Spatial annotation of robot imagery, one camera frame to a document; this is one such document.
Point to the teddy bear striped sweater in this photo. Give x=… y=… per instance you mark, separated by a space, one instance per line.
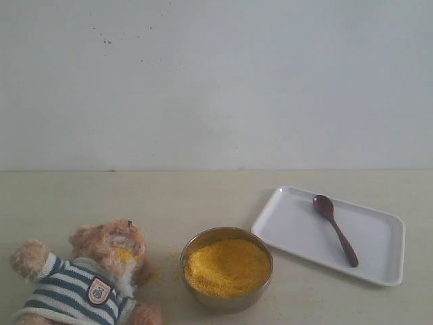
x=96 y=285

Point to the stainless steel bowl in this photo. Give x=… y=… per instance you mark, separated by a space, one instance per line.
x=211 y=236

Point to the white rectangular tray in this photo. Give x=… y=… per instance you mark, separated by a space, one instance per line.
x=290 y=223

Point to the brown wooden spoon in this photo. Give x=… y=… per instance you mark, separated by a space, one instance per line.
x=325 y=207

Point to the yellow millet grains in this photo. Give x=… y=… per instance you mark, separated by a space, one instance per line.
x=228 y=269

